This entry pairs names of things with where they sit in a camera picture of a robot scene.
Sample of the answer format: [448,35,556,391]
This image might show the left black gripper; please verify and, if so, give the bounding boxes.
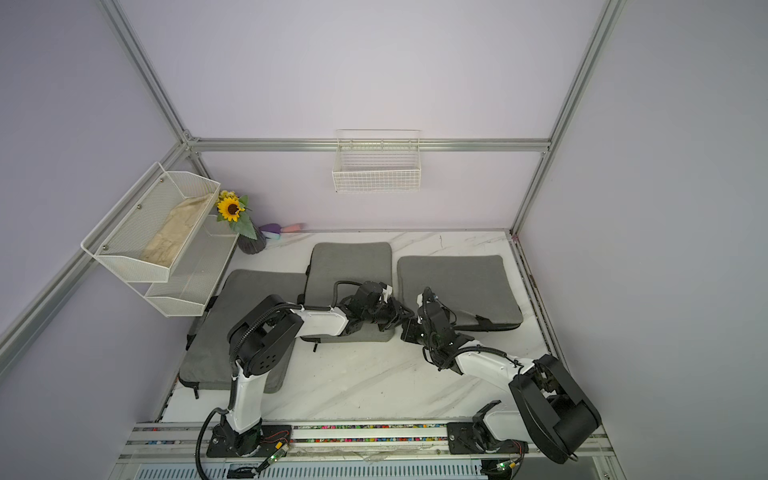
[363,297,414,332]

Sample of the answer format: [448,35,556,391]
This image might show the grey laptop bag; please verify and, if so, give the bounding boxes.
[302,242,394,344]
[397,255,524,331]
[177,268,308,400]

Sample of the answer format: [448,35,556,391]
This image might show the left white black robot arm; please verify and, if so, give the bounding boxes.
[194,280,415,479]

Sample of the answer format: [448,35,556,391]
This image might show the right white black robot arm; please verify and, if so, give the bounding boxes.
[401,288,602,464]

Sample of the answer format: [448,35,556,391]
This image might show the pastel toy mushrooms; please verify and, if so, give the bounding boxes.
[259,223,304,239]

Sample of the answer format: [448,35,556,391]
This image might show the artificial sunflower bouquet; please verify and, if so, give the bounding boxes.
[216,190,258,240]

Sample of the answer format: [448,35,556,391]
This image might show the lower white mesh shelf basket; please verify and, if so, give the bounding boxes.
[144,215,238,317]

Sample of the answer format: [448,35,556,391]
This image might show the white mesh shelf basket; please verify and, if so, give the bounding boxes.
[81,163,220,283]
[144,215,238,317]

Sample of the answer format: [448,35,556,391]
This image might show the beige cloth in basket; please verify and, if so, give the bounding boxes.
[140,194,213,267]

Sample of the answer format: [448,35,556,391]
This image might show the upper white mesh shelf basket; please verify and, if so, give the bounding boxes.
[81,163,220,283]

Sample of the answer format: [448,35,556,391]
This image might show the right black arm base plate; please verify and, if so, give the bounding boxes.
[446,422,529,455]

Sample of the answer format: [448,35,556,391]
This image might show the white wire wall basket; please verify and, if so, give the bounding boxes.
[332,129,422,194]

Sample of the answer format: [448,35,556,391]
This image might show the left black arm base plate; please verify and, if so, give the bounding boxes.
[206,418,292,458]

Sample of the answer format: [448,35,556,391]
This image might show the aluminium frame rails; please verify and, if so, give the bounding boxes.
[0,0,628,480]

